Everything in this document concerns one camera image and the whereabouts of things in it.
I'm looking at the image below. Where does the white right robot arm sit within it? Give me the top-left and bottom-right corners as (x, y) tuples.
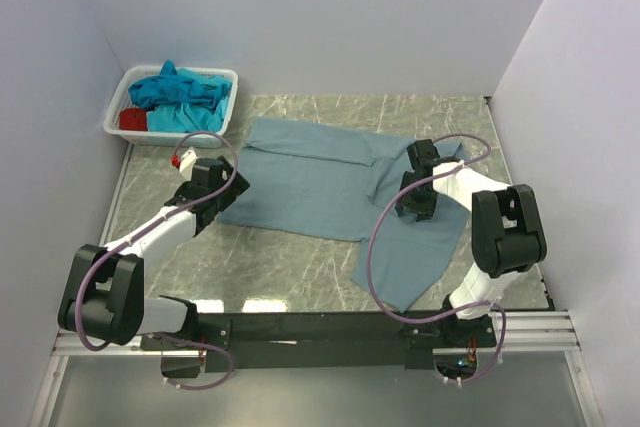
(395, 139), (547, 346)

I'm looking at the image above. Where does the light blue t shirt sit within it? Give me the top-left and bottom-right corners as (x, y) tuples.
(146, 103), (225, 133)

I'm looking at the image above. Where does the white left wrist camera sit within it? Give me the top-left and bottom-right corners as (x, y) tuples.
(171, 147), (199, 181)

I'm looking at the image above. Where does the white plastic laundry basket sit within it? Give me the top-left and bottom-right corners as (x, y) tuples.
(103, 64), (240, 149)

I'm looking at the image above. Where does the bright blue t shirt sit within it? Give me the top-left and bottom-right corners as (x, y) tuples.
(128, 60), (233, 111)

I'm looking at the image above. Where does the black base crossbar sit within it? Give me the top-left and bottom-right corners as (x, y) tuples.
(139, 311), (496, 378)

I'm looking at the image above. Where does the grey-blue t shirt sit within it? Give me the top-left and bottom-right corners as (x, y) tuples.
(217, 117), (469, 312)

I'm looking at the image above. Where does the red garment in basket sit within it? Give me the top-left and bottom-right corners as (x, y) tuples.
(119, 108), (148, 132)

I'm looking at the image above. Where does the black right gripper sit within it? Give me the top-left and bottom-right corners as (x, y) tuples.
(395, 171), (439, 222)

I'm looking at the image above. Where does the aluminium rail frame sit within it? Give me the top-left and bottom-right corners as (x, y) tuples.
(51, 311), (581, 357)

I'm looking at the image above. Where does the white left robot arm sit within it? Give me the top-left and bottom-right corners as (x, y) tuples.
(57, 156), (250, 351)

